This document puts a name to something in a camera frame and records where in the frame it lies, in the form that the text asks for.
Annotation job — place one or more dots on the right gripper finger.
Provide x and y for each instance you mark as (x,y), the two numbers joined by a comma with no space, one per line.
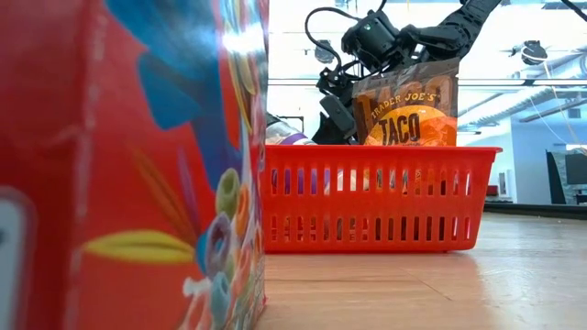
(337,138)

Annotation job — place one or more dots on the red plastic basket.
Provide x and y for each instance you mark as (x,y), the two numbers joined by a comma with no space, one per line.
(367,156)

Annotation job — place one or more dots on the purple label spice jar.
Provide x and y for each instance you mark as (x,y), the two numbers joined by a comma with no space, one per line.
(289,135)

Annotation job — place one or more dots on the brown taco seasoning packet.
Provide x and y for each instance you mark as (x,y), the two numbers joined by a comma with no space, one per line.
(413,124)

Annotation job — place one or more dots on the red mini cereal box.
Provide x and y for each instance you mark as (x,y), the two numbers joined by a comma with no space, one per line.
(91,183)

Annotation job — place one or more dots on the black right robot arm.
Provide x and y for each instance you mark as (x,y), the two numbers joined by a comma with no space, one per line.
(458,27)

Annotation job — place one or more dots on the black hanging lamp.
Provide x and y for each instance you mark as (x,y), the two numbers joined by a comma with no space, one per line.
(323,54)
(534,52)

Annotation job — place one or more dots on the black monitor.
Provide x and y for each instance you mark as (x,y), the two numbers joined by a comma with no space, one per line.
(573,176)

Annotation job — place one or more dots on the black metal table frame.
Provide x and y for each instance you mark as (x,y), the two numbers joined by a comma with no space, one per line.
(536,211)

